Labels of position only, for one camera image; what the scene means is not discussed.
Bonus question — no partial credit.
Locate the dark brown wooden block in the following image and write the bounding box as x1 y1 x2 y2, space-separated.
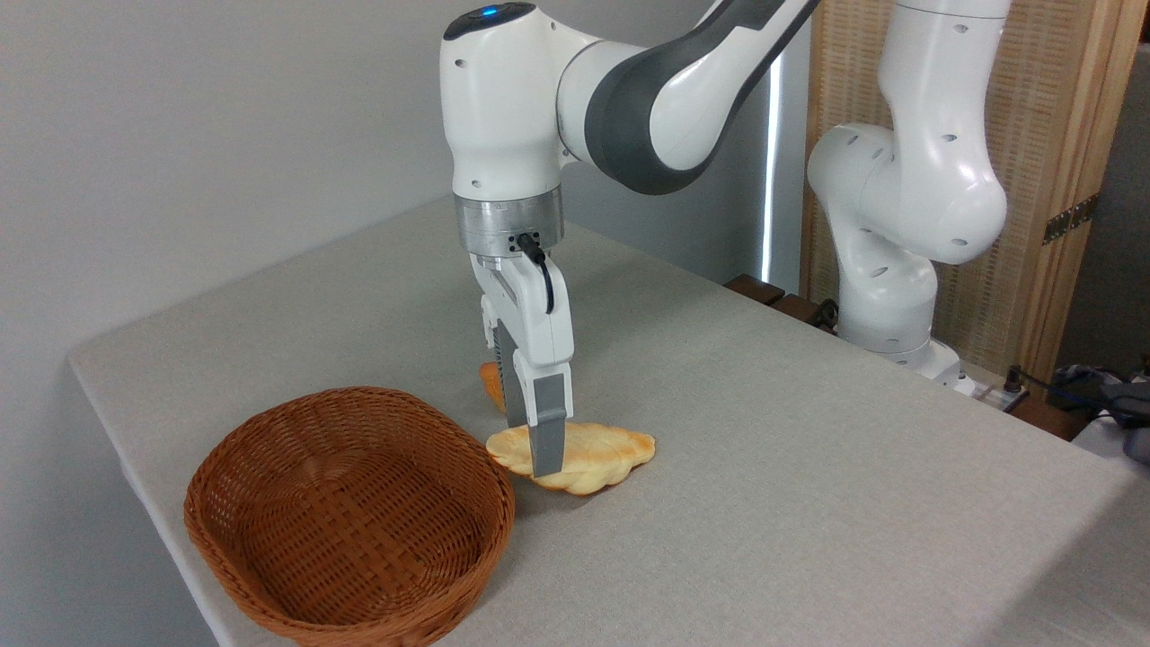
771 294 838 332
723 274 787 307

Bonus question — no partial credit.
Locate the long braided bread loaf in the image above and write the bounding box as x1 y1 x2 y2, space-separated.
486 421 657 496

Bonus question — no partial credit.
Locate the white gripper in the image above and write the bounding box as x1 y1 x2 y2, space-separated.
469 252 575 478

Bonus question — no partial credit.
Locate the dark grey cable bundle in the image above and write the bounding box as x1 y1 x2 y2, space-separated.
1049 362 1150 465

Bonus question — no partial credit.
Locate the wooden rattan folding screen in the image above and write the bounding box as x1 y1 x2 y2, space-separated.
800 0 1150 389

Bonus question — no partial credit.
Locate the dark metal screen hinge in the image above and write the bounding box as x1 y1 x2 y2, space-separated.
1042 193 1099 246

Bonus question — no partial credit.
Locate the black power cable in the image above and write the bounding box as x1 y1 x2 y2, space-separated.
1004 364 1119 425

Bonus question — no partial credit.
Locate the brown woven wicker basket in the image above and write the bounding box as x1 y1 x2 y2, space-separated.
183 386 517 647

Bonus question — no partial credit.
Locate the grey tablecloth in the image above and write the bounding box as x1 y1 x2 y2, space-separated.
67 193 1150 647

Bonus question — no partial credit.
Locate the white power strip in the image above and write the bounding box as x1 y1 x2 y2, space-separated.
972 381 1027 412

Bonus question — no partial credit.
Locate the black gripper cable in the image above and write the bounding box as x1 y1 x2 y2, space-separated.
517 234 556 315

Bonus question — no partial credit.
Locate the round orange bread bun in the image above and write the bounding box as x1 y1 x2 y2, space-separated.
479 361 508 414

